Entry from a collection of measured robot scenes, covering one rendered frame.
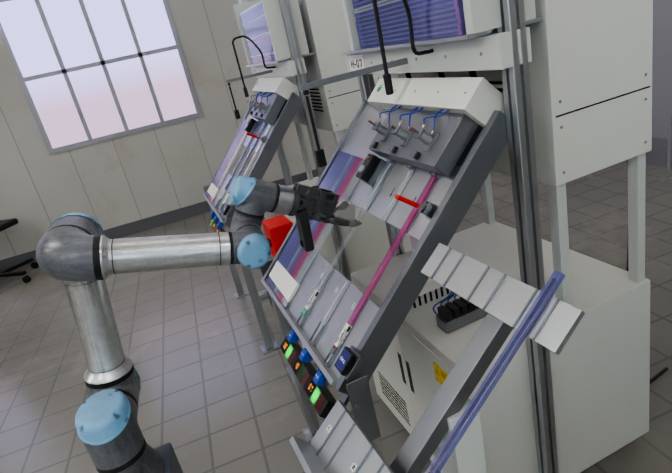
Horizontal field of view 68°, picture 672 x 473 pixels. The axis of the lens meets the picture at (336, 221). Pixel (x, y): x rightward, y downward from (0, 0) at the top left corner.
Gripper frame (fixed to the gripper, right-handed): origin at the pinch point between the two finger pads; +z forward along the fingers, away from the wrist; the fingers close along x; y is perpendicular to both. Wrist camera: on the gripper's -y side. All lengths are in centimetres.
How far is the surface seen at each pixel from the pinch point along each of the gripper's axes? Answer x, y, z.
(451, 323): -17.0, -18.6, 28.8
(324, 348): -16.9, -29.6, -7.0
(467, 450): -62, -25, 2
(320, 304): -4.2, -23.0, -5.2
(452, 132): -27.4, 29.3, 2.4
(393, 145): -6.3, 23.4, 0.9
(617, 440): -32, -44, 94
